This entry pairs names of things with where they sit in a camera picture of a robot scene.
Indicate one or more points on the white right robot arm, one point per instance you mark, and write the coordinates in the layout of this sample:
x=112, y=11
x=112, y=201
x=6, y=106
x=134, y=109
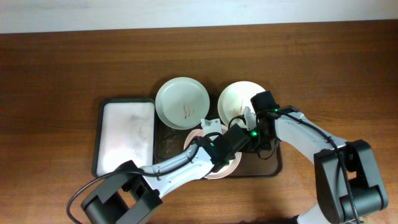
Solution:
x=348, y=181

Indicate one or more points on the pale green plate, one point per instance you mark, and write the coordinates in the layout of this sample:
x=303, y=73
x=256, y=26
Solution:
x=182, y=102

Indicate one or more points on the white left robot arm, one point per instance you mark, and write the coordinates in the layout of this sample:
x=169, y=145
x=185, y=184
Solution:
x=132, y=194

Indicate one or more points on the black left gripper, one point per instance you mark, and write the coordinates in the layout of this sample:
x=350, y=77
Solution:
x=231, y=157

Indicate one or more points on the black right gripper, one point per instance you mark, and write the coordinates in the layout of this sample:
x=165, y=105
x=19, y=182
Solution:
x=266, y=146

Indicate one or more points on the white tray with black rim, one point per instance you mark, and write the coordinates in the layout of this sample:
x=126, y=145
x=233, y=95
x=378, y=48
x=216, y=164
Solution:
x=126, y=130

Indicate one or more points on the brown plastic tray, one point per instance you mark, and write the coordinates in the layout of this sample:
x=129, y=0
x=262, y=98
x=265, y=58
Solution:
x=169, y=143

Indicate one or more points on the cream white plate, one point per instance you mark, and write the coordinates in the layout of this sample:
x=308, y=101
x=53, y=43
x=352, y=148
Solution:
x=235, y=98

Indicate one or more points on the pink plate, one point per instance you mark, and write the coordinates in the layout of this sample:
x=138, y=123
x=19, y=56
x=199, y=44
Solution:
x=228, y=169

